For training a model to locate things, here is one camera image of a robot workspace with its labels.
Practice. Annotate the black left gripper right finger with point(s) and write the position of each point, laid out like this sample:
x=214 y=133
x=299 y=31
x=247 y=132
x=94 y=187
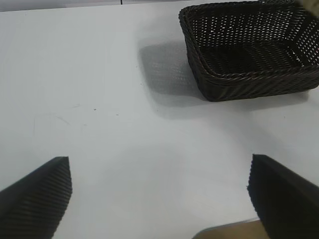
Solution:
x=284 y=196

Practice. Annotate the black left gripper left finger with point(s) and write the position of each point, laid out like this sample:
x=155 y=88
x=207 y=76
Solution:
x=37 y=196

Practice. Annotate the dark brown woven basket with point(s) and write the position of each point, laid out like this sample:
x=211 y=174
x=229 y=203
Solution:
x=236 y=82

